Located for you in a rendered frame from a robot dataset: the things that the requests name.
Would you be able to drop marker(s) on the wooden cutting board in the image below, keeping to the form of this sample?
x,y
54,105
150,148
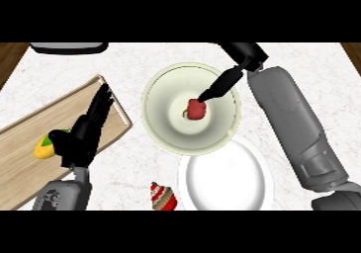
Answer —
x,y
23,154

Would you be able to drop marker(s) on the yellow and green mango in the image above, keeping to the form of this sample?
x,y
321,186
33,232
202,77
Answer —
x,y
43,150

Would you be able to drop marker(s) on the red bell pepper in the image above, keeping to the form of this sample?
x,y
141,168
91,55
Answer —
x,y
196,110

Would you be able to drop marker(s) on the pale green bowl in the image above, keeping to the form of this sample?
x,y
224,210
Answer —
x,y
163,108

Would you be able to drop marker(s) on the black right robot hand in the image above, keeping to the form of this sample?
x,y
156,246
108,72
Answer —
x,y
243,52

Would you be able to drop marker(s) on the white plate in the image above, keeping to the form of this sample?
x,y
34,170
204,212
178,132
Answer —
x,y
227,178

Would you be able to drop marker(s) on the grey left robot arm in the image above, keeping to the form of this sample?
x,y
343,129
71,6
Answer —
x,y
66,194

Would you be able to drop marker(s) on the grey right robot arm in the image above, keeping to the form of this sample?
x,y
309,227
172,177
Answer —
x,y
298,131

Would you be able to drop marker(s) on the dark grey appliance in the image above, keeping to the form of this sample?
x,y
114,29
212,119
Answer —
x,y
68,48

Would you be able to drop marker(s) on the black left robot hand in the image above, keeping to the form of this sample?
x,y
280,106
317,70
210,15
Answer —
x,y
83,138

